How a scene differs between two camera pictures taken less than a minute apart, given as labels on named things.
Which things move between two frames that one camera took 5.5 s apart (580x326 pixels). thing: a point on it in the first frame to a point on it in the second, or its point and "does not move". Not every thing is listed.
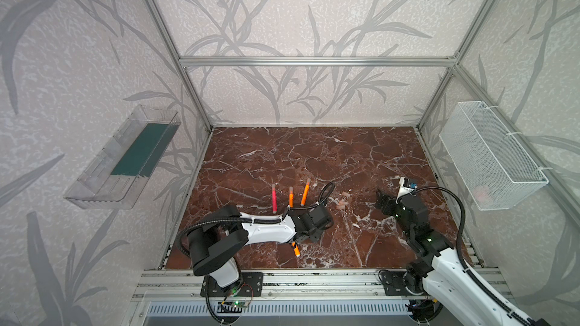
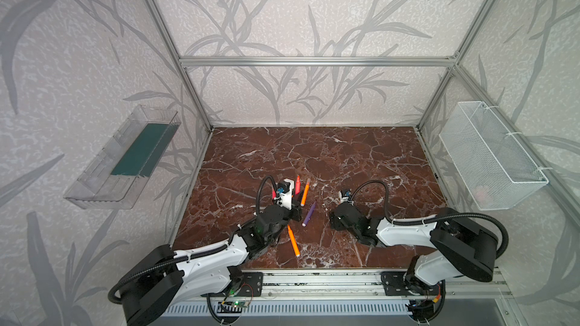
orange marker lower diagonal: x=297 y=250 does not move
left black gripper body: x=323 y=216 to x=294 y=208
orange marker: x=306 y=192 does not move
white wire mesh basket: x=496 y=170 does not move
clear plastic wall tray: x=116 y=178 does not move
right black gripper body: x=392 y=203 to x=338 y=216
